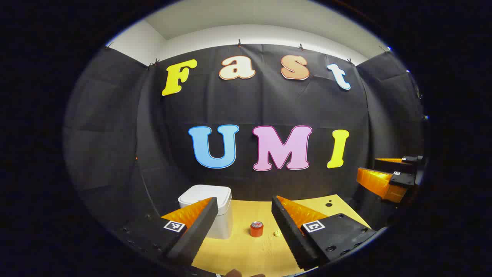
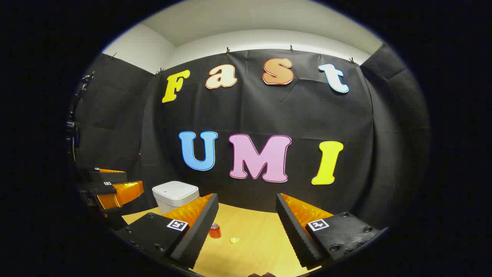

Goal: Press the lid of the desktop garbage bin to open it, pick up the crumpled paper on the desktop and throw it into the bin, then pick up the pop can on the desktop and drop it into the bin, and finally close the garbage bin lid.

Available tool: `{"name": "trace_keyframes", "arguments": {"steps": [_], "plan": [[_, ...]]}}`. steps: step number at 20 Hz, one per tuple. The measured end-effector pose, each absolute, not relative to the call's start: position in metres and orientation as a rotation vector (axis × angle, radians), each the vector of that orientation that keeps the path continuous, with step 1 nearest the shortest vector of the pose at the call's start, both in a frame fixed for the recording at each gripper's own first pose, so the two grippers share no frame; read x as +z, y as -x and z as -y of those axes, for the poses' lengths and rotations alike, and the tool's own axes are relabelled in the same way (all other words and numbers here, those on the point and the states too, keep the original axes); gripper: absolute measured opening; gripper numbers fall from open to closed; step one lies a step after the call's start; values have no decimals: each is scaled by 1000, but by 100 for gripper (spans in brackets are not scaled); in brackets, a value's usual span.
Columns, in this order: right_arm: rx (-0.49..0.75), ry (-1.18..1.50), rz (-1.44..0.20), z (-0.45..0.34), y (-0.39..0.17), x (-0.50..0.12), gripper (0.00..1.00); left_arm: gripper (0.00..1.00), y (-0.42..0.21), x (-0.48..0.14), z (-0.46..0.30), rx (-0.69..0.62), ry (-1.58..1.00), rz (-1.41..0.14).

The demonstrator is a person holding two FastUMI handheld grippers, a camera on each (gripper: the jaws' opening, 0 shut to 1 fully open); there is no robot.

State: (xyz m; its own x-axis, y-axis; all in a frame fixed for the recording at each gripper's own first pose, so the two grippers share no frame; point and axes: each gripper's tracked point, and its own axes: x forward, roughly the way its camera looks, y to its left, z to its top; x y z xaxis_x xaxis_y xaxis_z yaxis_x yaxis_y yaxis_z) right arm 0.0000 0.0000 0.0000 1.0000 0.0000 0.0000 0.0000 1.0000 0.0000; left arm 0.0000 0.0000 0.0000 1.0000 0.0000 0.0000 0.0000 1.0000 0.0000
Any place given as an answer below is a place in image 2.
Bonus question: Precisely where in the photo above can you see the dark metal stand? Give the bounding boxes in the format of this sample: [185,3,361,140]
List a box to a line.
[65,71,95,162]

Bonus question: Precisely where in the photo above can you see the white desktop garbage bin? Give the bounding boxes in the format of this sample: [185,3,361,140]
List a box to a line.
[152,181,199,214]

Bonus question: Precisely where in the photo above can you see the wooden desktop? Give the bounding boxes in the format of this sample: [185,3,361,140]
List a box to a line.
[122,203,321,277]

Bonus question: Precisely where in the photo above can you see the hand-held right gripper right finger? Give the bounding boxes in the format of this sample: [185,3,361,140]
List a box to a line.
[275,193,385,270]

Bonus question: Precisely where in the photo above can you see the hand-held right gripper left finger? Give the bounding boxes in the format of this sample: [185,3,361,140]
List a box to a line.
[115,193,219,270]

